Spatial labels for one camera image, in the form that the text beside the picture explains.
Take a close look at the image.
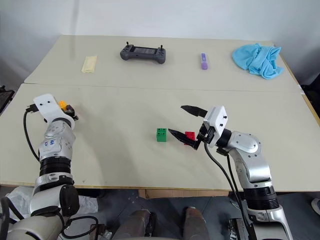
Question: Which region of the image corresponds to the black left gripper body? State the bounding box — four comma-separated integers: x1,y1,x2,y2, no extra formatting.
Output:
66,110,81,122

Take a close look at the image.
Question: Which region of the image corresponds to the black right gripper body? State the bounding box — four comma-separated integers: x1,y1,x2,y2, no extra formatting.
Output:
195,121,217,146

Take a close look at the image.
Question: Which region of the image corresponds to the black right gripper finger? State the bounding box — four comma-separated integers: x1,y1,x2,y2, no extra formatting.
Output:
180,104,209,118
168,128,201,151

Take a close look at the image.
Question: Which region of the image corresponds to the red toy cube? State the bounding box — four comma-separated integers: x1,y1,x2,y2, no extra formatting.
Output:
184,131,197,146

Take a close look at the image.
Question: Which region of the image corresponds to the green toy cube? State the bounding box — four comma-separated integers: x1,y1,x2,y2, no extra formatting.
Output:
155,127,169,143

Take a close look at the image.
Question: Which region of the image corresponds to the cream plastic piece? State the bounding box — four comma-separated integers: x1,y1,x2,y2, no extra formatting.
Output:
81,55,98,75

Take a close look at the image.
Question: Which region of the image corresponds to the purple and white marker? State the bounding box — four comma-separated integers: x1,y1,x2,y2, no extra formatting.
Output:
200,52,210,71

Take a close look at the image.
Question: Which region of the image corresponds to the brown cardboard sheet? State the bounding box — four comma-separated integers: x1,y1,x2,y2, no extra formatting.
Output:
138,188,230,200

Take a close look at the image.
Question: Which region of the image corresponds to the black case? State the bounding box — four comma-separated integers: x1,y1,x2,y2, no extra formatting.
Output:
0,85,15,115

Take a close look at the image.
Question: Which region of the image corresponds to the grey handheld game controller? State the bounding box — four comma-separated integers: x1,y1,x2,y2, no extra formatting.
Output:
119,41,168,65

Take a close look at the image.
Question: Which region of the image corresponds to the light blue crumpled cloth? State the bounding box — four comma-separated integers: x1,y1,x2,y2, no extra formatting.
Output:
231,42,285,81

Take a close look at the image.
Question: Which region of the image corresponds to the dark rounded shape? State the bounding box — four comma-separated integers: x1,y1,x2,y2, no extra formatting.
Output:
126,209,158,240
183,206,210,240

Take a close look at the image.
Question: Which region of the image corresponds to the white shoe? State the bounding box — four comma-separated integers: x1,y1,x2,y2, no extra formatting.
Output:
310,197,320,216

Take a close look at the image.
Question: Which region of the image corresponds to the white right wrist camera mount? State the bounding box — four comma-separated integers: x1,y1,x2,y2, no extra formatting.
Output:
202,105,230,149

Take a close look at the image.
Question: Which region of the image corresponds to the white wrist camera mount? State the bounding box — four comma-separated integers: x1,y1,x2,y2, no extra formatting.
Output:
202,105,230,149
33,93,76,125

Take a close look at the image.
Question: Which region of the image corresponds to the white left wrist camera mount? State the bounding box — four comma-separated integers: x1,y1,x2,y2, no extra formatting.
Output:
33,93,76,125

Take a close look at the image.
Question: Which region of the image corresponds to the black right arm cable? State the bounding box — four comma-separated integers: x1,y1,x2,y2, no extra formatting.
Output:
225,151,245,204
203,142,254,232

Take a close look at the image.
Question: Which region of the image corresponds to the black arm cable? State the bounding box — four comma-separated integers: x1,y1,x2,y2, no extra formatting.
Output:
23,103,42,163
225,151,245,204
203,142,254,232

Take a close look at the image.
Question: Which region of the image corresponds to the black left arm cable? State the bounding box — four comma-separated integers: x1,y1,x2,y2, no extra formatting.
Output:
23,103,42,163

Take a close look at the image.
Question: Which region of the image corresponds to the thin black cable loop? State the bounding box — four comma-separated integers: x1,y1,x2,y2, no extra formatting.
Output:
61,215,100,239

